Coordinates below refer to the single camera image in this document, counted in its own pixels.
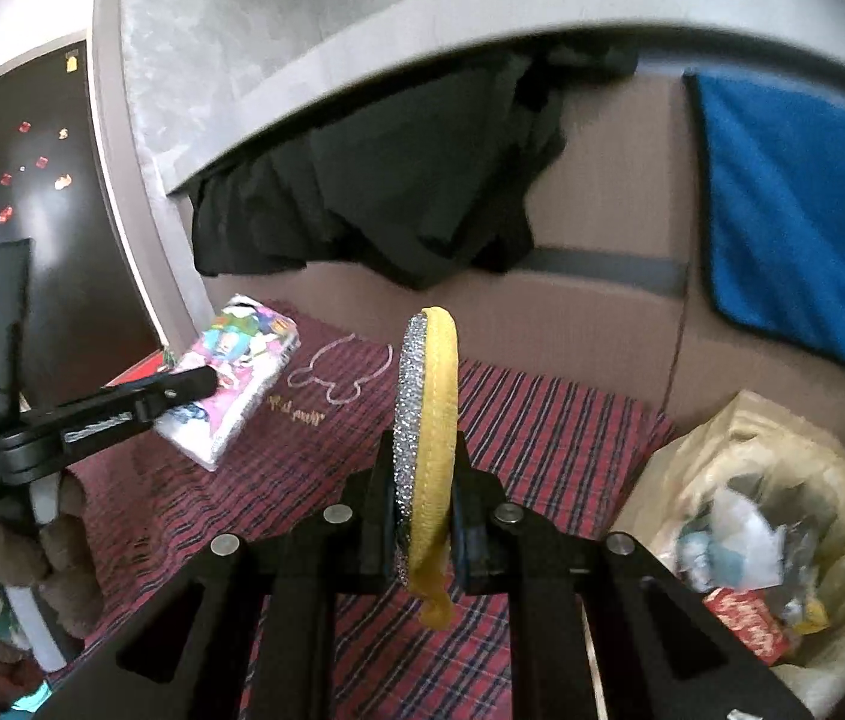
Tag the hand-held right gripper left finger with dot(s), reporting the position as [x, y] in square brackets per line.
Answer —
[377, 517]

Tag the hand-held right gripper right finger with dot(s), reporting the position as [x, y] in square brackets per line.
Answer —
[465, 547]

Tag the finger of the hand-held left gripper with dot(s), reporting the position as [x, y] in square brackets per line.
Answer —
[152, 397]

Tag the colourful printed tissue pack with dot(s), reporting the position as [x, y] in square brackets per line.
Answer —
[235, 360]

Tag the yellow glitter sponge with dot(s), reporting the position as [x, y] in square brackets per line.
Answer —
[433, 420]

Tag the red plaid cloth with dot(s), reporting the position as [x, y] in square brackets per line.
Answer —
[302, 450]

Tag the black fridge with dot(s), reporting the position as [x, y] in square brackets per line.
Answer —
[62, 262]

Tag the fridge magnets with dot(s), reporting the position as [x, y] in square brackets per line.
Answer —
[6, 214]

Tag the crumpled white tissue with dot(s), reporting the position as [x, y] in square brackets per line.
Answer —
[737, 532]

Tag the red snack wrapper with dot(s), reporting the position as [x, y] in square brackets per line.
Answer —
[748, 626]

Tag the black cloth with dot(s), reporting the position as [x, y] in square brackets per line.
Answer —
[407, 187]

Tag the blue towel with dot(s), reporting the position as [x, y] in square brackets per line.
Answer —
[804, 225]

